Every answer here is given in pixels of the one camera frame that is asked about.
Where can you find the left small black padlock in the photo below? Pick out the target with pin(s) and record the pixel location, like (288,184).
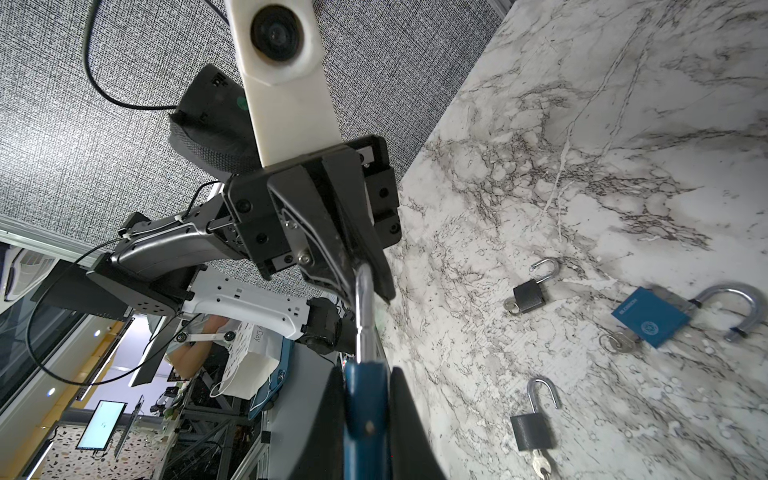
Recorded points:
(529,295)

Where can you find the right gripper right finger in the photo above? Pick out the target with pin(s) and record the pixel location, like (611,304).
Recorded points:
(410,450)

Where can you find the blue padlock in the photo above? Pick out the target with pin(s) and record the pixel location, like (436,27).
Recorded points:
(647,317)
(366,450)

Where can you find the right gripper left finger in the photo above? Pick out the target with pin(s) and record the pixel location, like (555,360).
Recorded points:
(323,454)

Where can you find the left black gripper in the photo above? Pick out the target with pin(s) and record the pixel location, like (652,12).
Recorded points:
(331,211)

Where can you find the lower small black padlock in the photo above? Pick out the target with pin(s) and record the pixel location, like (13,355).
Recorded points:
(531,430)

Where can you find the small black padlock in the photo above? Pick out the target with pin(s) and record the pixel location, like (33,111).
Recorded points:
(529,295)
(531,430)

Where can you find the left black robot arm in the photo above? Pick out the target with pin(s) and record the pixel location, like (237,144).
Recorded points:
(163,267)

